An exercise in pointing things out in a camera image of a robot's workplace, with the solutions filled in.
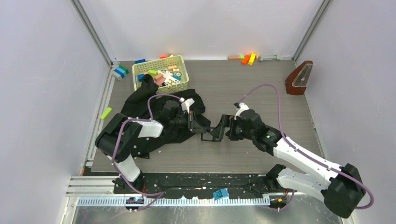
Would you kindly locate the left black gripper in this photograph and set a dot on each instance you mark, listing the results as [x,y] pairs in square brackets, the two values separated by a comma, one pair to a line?
[192,125]

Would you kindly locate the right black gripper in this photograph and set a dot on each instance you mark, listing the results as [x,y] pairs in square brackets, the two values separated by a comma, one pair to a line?
[227,121]

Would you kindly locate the black square box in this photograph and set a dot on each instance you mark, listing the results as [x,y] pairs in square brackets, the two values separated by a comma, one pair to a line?
[216,134]

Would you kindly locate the black button shirt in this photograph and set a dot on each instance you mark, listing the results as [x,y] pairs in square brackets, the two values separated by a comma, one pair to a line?
[144,105]

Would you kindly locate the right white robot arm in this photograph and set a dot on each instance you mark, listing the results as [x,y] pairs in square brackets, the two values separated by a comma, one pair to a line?
[338,187]

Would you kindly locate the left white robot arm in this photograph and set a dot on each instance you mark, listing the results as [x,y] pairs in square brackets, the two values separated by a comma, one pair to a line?
[125,138]

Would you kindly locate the toy blocks in basket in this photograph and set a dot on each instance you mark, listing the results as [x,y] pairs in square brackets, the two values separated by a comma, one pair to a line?
[163,77]

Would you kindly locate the blue toy brick front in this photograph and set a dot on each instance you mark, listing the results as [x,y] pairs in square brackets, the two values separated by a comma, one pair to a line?
[220,194]

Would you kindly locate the pale green plastic basket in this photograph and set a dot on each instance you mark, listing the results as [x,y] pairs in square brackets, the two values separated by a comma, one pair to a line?
[162,64]

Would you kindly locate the tan wooden block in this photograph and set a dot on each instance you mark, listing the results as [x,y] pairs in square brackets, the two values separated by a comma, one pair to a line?
[233,57]

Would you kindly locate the lime green block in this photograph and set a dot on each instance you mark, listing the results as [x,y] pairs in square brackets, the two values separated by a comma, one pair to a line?
[105,113]

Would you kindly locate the stacked blue green bricks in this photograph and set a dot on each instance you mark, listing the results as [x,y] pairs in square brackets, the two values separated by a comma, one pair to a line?
[120,72]

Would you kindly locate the brown wooden metronome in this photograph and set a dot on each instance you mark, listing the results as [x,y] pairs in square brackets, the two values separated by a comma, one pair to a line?
[296,82]

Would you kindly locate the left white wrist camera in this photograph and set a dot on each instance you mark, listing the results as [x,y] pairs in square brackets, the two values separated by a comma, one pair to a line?
[186,104]

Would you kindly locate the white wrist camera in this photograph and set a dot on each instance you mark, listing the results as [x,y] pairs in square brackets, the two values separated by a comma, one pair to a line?
[186,104]
[240,107]

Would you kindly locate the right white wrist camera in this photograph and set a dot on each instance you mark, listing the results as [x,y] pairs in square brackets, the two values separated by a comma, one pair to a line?
[240,107]

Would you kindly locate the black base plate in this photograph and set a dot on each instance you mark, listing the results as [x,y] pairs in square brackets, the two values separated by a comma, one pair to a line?
[200,185]

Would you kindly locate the orange block at wall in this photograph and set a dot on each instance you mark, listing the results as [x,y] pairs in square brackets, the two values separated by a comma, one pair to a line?
[245,60]

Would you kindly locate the yellow block at wall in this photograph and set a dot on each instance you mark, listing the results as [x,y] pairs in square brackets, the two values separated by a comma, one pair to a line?
[252,59]

